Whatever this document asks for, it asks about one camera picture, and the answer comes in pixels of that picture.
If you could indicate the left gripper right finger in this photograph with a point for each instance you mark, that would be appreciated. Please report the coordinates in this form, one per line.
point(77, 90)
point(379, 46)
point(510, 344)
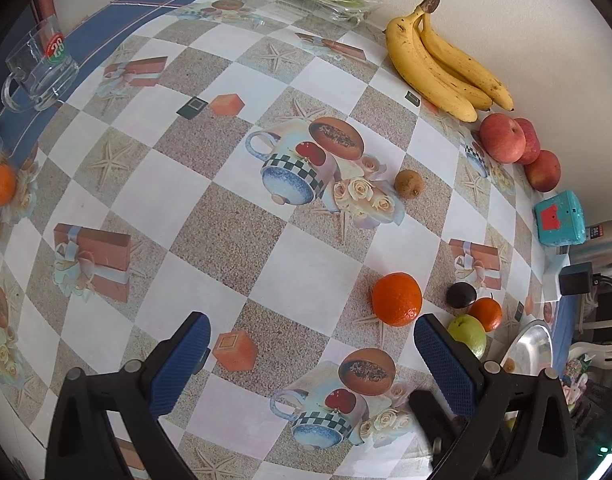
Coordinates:
point(517, 426)

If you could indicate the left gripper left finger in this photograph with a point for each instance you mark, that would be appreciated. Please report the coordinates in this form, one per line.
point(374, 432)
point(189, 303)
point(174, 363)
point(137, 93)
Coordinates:
point(81, 443)

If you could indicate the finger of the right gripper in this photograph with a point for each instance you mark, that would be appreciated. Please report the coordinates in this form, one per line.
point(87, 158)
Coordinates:
point(441, 430)

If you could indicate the large green mango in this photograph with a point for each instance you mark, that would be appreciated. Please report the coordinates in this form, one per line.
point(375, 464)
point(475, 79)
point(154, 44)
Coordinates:
point(468, 330)

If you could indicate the dark plum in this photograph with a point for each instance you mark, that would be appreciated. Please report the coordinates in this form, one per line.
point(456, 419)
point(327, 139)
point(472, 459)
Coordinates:
point(460, 295)

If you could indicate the large steel bowl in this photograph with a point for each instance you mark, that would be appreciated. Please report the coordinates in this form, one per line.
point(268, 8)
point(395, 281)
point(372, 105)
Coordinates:
point(530, 351)

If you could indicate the white power strip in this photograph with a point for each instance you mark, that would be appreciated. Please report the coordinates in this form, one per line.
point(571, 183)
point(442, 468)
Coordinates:
point(551, 289)

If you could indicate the black power adapter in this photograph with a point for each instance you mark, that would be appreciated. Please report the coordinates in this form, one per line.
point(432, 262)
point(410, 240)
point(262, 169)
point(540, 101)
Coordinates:
point(576, 279)

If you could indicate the teal toy box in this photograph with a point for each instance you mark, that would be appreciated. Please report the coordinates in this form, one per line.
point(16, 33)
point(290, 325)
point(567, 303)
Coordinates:
point(560, 220)

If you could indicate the small brown longan on table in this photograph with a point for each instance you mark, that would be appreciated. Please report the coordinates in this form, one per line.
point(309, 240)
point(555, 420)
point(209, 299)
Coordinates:
point(409, 184)

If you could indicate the red right apple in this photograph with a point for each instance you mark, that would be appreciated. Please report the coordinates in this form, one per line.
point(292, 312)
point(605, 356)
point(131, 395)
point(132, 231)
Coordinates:
point(544, 173)

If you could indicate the small orange far left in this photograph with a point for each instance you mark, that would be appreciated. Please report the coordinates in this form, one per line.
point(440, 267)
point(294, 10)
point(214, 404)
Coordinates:
point(8, 184)

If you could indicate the red middle apple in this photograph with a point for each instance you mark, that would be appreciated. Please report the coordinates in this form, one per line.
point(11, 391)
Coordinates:
point(532, 145)

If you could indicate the pale red front apple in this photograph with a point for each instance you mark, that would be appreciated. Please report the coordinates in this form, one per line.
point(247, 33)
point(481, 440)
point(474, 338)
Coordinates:
point(502, 138)

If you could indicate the checkered printed tablecloth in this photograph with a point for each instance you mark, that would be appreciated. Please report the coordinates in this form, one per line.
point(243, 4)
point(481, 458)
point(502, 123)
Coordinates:
point(238, 158)

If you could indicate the yellow banana bunch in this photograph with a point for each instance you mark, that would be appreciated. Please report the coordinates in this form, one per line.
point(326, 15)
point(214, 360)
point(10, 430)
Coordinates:
point(443, 74)

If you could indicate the glass mug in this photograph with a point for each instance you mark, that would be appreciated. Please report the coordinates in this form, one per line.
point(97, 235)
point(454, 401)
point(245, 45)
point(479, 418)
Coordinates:
point(41, 69)

